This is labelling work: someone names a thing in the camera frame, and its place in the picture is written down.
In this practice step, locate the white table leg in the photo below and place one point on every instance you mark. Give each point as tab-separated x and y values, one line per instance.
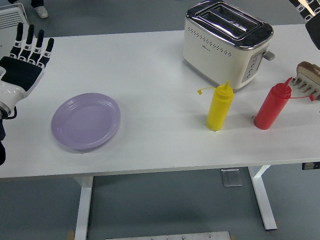
262	197
83	207

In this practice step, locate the metal toast rack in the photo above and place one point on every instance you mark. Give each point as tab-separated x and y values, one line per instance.
306	86

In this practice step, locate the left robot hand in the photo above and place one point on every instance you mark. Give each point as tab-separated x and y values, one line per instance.
20	72

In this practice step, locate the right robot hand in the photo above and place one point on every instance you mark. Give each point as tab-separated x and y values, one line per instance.
315	30

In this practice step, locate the yellow squeeze bottle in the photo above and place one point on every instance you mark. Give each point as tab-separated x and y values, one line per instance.
220	110

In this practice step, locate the long metal base plate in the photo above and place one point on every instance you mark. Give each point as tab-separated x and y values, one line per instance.
167	236

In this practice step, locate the red squeeze bottle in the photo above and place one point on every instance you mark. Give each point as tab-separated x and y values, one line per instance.
271	107

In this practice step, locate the white heater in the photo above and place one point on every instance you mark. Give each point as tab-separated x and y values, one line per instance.
10	17

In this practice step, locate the cream and chrome toaster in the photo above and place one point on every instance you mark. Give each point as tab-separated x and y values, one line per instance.
212	55

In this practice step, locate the person's leg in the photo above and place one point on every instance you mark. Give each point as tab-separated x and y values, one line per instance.
37	3

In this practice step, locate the bread slice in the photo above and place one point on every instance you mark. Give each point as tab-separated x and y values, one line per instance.
310	70

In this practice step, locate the small metal floor plate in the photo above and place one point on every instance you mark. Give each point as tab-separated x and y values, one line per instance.
231	178

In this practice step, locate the person's white shoe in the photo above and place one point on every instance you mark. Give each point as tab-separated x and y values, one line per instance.
42	12

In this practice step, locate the black table control box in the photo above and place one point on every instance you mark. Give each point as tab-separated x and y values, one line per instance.
311	166

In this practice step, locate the purple plate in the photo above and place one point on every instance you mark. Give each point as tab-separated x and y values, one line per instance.
86	122

